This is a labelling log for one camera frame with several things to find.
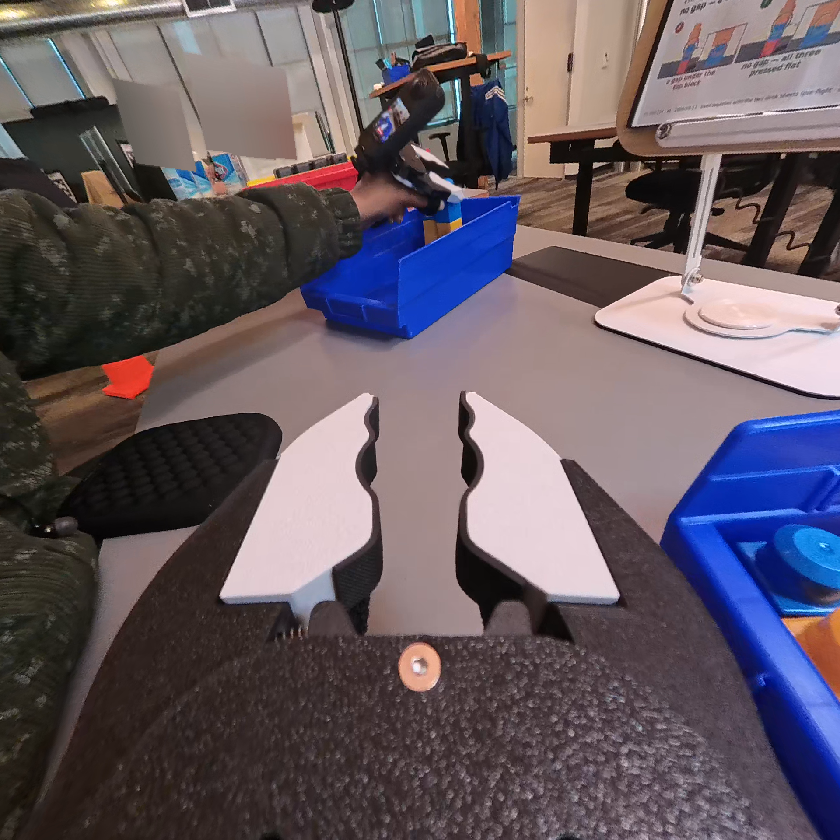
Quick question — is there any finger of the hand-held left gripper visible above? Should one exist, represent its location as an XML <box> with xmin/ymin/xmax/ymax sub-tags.
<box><xmin>410</xmin><ymin>143</ymin><xmax>466</xmax><ymax>203</ymax></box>

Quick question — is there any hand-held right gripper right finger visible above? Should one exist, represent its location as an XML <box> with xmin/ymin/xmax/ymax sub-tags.
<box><xmin>456</xmin><ymin>391</ymin><xmax>621</xmax><ymax>608</ymax></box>

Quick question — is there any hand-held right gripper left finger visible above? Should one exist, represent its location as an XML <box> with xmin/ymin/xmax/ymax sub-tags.
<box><xmin>220</xmin><ymin>392</ymin><xmax>383</xmax><ymax>624</ymax></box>

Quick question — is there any blue plastic bin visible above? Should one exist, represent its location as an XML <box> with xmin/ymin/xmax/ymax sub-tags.
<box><xmin>301</xmin><ymin>195</ymin><xmax>521</xmax><ymax>340</ymax></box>
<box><xmin>661</xmin><ymin>410</ymin><xmax>840</xmax><ymax>840</ymax></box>

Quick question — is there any person's left forearm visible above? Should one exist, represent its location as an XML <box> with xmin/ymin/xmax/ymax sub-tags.
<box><xmin>0</xmin><ymin>182</ymin><xmax>365</xmax><ymax>378</ymax></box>

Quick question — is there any person's left hand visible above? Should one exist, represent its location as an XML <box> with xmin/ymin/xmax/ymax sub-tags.
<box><xmin>351</xmin><ymin>176</ymin><xmax>429</xmax><ymax>228</ymax></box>

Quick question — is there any black office chair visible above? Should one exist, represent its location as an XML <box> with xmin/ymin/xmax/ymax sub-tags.
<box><xmin>430</xmin><ymin>131</ymin><xmax>483</xmax><ymax>191</ymax></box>
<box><xmin>623</xmin><ymin>167</ymin><xmax>729</xmax><ymax>253</ymax></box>

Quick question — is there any wooden standing desk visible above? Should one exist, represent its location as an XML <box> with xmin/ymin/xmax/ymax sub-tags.
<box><xmin>369</xmin><ymin>51</ymin><xmax>513</xmax><ymax>191</ymax></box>

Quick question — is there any black bag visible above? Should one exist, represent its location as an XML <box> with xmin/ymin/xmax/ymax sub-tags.
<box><xmin>413</xmin><ymin>36</ymin><xmax>470</xmax><ymax>67</ymax></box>

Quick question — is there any blue hanging jacket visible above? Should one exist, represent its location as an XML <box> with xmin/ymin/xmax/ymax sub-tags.
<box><xmin>459</xmin><ymin>79</ymin><xmax>515</xmax><ymax>188</ymax></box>

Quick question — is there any black floor lamp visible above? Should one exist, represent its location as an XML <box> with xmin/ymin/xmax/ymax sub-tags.
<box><xmin>311</xmin><ymin>0</ymin><xmax>365</xmax><ymax>132</ymax></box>

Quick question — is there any red plastic bin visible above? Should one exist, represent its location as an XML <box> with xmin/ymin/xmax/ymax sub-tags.
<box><xmin>248</xmin><ymin>162</ymin><xmax>361</xmax><ymax>191</ymax></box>

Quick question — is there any row of black boxes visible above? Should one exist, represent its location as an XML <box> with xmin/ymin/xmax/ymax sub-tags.
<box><xmin>274</xmin><ymin>155</ymin><xmax>347</xmax><ymax>178</ymax></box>

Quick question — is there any blue printed box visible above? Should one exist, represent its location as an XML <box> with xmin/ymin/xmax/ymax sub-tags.
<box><xmin>161</xmin><ymin>152</ymin><xmax>250</xmax><ymax>198</ymax></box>

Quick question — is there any white document stand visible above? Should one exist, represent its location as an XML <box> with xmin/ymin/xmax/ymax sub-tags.
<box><xmin>594</xmin><ymin>0</ymin><xmax>840</xmax><ymax>399</ymax></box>

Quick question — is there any printed instruction sheet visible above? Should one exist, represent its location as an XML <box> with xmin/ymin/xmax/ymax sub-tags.
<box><xmin>630</xmin><ymin>0</ymin><xmax>840</xmax><ymax>129</ymax></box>

